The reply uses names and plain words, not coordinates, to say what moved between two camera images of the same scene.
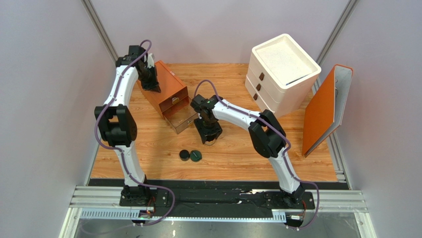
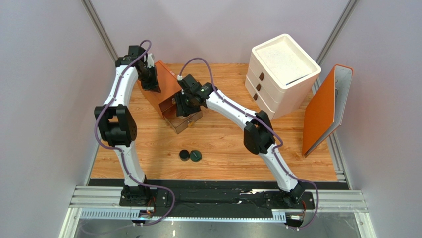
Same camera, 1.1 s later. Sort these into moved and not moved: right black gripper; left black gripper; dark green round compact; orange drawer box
Moved: right black gripper
Not moved: left black gripper; orange drawer box; dark green round compact
